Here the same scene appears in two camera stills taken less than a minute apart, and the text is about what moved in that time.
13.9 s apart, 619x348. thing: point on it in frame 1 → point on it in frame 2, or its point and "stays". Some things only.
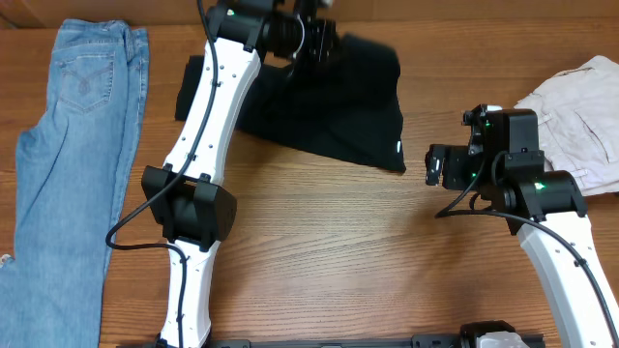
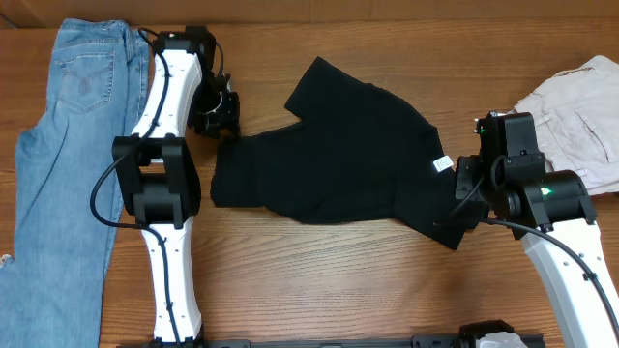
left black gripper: x=315 y=49 → x=228 y=118
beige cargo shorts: x=578 y=125 stays
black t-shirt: x=346 y=102 → x=358 y=156
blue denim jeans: x=73 y=175 stays
